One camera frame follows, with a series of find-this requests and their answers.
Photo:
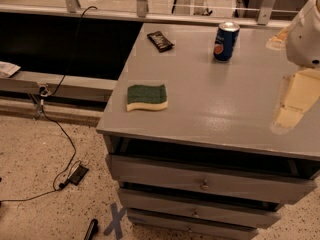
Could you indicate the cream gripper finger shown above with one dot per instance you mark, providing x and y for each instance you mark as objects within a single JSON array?
[
  {"x": 297, "y": 94},
  {"x": 278, "y": 41}
]

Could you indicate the blue pepsi can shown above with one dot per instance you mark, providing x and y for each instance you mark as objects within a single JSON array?
[{"x": 227, "y": 34}]

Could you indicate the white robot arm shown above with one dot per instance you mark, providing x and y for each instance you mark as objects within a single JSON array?
[{"x": 303, "y": 39}]

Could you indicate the green yellow sponge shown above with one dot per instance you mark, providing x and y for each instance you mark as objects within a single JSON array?
[{"x": 144, "y": 97}]

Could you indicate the grey drawer cabinet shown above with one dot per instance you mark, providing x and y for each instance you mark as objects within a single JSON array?
[{"x": 219, "y": 114}]

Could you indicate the dark snack bar wrapper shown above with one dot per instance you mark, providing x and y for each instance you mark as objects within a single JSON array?
[{"x": 160, "y": 41}]

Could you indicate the middle grey drawer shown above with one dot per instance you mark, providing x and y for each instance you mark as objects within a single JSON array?
[{"x": 193, "y": 208}]

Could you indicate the grey drawer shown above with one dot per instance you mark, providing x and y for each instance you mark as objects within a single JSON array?
[
  {"x": 193, "y": 208},
  {"x": 234, "y": 232},
  {"x": 209, "y": 180}
]

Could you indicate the top grey drawer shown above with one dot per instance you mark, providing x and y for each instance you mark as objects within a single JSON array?
[{"x": 209, "y": 180}]

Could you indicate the bottom grey drawer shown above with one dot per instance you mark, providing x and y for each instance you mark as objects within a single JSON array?
[{"x": 234, "y": 232}]

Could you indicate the black power adapter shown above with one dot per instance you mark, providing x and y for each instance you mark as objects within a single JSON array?
[{"x": 78, "y": 175}]

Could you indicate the metal clamp on ledge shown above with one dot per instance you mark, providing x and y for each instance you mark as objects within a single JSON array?
[{"x": 38, "y": 99}]

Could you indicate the black cylindrical object on floor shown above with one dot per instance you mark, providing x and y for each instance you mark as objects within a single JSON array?
[{"x": 92, "y": 229}]

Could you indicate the white paper on ledge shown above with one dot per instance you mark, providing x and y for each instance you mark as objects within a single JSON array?
[{"x": 8, "y": 69}]

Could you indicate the metal bracket right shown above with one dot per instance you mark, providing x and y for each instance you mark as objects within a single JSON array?
[{"x": 265, "y": 11}]

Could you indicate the metal bracket middle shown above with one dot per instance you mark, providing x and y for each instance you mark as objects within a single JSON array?
[{"x": 142, "y": 0}]

